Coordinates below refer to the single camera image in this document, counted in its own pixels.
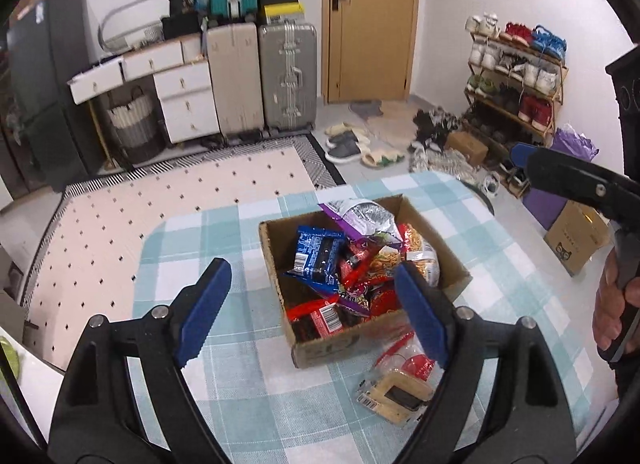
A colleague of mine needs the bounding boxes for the purple paper bag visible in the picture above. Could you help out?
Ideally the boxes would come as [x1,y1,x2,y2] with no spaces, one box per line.
[550,125,600,162]

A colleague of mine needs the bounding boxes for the beige suitcase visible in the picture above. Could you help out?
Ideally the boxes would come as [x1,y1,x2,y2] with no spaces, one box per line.
[206,21,266,137]

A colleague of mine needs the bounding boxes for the small cardboard box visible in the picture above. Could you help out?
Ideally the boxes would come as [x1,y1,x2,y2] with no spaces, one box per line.
[445,131,490,165]

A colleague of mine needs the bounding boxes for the clear cracker packet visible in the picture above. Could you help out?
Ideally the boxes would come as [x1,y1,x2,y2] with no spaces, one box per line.
[356,369,435,427]

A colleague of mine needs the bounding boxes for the printed cardboard shipping box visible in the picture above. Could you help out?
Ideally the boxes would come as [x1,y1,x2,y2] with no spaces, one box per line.
[544,201,613,277]

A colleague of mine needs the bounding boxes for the green item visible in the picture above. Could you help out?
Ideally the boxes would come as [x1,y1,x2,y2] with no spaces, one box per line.
[0,336,21,380]

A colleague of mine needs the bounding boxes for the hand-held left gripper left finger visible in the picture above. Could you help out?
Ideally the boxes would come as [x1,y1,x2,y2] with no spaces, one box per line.
[47,258,233,464]

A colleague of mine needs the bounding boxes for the silver suitcase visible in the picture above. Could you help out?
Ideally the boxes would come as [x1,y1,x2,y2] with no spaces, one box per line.
[257,20,318,132]

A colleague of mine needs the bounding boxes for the grey doormat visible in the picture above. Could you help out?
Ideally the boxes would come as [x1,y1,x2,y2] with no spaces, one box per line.
[348,100,383,119]

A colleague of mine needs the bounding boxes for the fluffy beige mat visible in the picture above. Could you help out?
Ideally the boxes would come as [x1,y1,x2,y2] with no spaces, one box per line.
[367,104,426,149]

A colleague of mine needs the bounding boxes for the pair of beige slippers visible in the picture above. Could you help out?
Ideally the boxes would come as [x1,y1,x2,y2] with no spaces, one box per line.
[325,123,370,139]

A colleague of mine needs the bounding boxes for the pair of green white slippers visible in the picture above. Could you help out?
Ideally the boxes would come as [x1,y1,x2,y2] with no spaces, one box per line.
[361,148,406,167]

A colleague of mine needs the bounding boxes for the teal checkered tablecloth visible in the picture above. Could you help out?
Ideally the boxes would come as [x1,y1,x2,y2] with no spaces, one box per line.
[127,171,616,464]

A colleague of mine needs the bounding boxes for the red clear snack packet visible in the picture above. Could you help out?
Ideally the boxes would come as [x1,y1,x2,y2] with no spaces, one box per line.
[375,334,437,386]

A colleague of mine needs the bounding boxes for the brown cardboard box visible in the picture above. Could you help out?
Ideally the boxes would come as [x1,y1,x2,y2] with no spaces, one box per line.
[258,194,473,370]

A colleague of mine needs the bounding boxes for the cream dotted rug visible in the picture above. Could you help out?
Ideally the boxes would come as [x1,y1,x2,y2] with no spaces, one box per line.
[20,131,346,370]

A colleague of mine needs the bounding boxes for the yellow black shoe box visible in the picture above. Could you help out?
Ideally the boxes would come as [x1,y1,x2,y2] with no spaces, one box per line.
[262,2,306,24]

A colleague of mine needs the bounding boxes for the purple white snack packet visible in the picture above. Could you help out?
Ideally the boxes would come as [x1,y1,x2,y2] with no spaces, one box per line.
[320,198,403,245]

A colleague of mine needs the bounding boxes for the orange red snack packet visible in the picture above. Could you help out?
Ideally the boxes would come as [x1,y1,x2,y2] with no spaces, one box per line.
[367,289,411,317]

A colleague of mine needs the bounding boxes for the black refrigerator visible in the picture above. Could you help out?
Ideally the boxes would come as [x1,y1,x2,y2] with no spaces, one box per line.
[5,0,103,189]

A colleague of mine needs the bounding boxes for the pile of shoes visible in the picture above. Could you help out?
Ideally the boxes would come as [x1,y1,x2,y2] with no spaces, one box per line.
[407,106,531,195]

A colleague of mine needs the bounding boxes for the person's right hand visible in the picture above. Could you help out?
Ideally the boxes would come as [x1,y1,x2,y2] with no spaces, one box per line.
[592,248,640,352]

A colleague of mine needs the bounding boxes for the striped laundry basket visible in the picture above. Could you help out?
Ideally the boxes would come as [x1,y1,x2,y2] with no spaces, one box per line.
[105,86,161,162]

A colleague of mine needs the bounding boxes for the white orange noodle packet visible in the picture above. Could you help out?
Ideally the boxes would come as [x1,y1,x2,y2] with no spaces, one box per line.
[397,223,441,287]

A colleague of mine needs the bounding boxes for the oval table mirror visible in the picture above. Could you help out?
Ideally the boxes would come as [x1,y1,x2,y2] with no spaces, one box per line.
[97,0,168,52]

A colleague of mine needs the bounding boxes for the assorted sneakers group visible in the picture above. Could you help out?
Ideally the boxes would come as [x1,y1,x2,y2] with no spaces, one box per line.
[465,14,568,127]

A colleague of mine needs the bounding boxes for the red black snack packet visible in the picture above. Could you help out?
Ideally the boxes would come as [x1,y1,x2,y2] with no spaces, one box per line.
[287,294,368,342]
[340,239,401,295]

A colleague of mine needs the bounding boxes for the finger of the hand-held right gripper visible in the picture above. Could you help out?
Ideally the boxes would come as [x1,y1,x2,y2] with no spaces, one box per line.
[510,143,540,171]
[527,148,632,218]

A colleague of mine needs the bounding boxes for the black storage box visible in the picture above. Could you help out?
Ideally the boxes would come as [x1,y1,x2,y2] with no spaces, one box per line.
[161,14,203,39]

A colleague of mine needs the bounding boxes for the small purple foil snack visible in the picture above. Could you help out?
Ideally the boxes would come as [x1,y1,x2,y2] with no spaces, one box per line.
[340,289,371,315]

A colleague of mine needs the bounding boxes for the wooden door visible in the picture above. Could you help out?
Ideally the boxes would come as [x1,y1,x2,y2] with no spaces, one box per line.
[321,0,421,104]

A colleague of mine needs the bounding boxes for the blue snack packet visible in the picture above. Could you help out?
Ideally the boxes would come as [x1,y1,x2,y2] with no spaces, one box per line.
[285,226,346,287]

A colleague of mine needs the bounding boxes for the wooden shoe rack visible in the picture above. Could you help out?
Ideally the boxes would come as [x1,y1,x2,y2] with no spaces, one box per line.
[462,14,569,139]

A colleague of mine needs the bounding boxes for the purple box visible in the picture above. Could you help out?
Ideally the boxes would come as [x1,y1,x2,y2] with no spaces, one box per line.
[522,184,568,232]

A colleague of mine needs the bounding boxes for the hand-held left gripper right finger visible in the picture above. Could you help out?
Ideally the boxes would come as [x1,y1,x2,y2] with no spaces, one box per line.
[394,261,583,464]

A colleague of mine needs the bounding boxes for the person's right forearm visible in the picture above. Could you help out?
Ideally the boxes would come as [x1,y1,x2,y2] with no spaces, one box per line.
[614,356,640,402]

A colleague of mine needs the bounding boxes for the white desk with drawers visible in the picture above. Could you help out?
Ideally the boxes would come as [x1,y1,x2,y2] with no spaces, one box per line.
[67,36,221,145]

